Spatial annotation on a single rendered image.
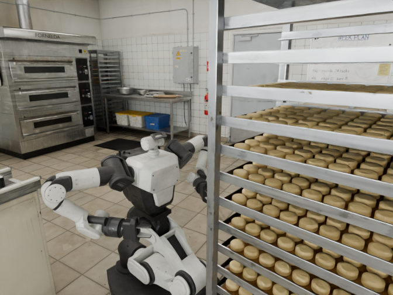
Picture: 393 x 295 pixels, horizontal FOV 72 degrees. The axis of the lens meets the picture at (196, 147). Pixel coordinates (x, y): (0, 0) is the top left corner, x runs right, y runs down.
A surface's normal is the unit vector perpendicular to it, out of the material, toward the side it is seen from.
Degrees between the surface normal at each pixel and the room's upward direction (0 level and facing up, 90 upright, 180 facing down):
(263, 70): 90
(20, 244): 90
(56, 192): 79
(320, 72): 90
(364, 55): 90
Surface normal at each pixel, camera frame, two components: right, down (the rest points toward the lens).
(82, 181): 0.61, 0.04
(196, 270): 0.35, -0.76
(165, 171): 0.74, 0.19
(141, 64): -0.51, 0.25
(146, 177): 0.05, 0.20
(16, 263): 0.87, 0.14
